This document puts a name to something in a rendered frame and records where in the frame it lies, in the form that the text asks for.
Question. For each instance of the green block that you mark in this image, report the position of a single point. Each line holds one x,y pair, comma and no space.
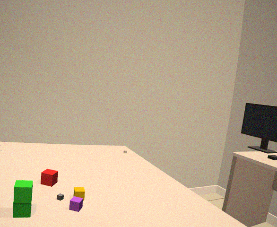
23,191
22,210

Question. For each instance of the red block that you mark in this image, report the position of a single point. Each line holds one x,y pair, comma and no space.
49,177

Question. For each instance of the dark grey cube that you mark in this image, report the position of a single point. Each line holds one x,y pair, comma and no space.
60,196

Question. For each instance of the purple cube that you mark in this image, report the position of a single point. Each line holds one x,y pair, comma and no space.
76,203

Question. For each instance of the yellow block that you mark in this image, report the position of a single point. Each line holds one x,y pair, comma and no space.
79,192

